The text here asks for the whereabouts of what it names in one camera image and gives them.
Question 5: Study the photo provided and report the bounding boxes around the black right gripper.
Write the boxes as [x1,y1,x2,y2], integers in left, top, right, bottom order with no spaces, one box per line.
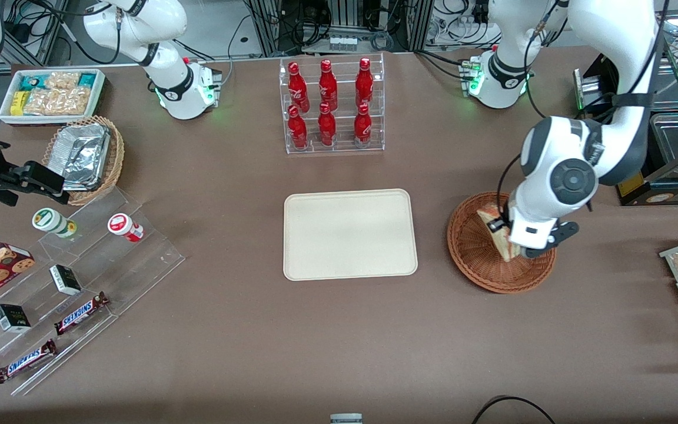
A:
[0,154,72,206]

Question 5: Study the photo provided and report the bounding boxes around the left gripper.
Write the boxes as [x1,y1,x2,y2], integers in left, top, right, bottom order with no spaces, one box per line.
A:
[488,197,580,260]

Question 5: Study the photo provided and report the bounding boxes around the triangular sandwich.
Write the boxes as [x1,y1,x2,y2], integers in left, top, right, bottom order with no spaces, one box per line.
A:
[477,206,522,263]

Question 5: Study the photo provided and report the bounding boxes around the brown round wicker basket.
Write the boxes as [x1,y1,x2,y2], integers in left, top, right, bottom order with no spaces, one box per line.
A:
[447,191,557,294]

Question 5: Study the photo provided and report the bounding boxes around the tan oval wicker basket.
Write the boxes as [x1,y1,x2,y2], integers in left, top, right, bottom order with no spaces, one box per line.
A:
[42,115,125,207]

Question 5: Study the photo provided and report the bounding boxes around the beige plastic tray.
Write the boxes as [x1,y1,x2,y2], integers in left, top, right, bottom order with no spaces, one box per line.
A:
[283,188,419,281]

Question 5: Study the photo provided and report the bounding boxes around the silver foil containers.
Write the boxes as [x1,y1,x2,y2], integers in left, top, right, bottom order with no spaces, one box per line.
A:
[49,123,111,191]

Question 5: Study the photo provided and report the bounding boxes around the green lidded white cup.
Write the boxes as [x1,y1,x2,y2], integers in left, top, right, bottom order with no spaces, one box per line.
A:
[32,207,78,239]

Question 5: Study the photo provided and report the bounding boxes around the large clear cracker bag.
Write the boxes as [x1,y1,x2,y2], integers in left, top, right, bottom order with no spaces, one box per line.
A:
[24,87,92,116]

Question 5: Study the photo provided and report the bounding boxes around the red lidded white bottle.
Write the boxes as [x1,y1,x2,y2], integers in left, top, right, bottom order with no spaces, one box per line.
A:
[107,213,145,243]

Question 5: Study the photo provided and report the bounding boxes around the white rectangular snack bin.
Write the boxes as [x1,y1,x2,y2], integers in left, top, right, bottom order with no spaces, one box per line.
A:
[0,68,107,125]

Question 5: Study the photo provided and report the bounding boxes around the small clear cracker bag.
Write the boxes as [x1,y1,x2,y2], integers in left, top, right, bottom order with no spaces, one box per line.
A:
[45,72,82,91]

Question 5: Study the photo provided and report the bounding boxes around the small black carton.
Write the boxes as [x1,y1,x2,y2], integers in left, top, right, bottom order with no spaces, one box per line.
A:
[0,304,32,333]
[49,264,82,296]

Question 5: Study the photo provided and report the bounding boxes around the clear acrylic step stand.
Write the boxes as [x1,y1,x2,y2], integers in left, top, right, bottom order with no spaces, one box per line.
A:
[0,187,185,396]

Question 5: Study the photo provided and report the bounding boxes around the brown Snickers bar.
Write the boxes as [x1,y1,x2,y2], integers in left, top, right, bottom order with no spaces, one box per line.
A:
[54,291,109,336]
[0,339,58,385]

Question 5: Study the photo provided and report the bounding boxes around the red cola bottle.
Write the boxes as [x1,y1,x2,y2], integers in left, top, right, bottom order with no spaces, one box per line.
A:
[317,102,337,147]
[355,57,374,108]
[288,105,309,150]
[318,59,338,111]
[354,103,373,148]
[288,61,311,112]

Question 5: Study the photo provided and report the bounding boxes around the clear acrylic bottle rack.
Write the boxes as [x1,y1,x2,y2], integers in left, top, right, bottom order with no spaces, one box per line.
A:
[278,52,385,155]

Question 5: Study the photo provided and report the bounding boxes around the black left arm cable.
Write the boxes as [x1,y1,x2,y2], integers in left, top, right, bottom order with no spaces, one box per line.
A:
[497,0,569,227]

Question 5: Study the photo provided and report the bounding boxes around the black looped floor cable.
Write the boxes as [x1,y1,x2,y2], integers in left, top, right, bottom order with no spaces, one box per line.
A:
[471,396,557,424]

